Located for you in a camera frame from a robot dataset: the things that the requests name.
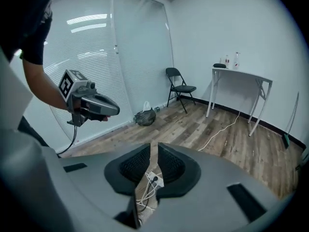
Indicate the person's left forearm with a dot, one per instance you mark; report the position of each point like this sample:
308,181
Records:
46,86

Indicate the broom with green head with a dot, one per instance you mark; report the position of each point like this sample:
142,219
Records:
290,120

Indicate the white plastic bag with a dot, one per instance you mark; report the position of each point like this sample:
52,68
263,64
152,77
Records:
146,106

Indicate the black oval case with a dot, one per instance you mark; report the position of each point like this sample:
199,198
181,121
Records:
219,65

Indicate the small clear plastic bottle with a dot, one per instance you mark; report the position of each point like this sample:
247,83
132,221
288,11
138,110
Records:
227,59

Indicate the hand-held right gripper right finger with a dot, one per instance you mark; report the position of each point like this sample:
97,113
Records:
186,175

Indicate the white power strip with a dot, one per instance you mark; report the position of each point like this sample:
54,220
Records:
150,176

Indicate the dark garbage bag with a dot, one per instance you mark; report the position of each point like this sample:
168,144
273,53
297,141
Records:
144,117

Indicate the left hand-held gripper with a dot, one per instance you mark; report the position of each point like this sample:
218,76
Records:
101,105

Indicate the tall clear plastic bottle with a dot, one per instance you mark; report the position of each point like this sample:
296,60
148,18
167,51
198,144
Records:
236,62

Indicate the glass wall with blinds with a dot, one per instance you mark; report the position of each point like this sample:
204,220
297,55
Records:
96,57

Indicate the white folding-leg table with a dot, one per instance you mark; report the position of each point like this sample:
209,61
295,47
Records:
241,74

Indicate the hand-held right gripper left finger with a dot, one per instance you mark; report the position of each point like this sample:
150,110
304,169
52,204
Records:
118,175

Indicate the black folding chair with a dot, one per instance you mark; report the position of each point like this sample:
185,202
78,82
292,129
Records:
183,89

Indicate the person's left hand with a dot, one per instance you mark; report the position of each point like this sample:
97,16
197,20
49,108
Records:
96,118

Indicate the person's dark t-shirt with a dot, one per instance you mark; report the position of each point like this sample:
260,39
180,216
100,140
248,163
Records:
26,20

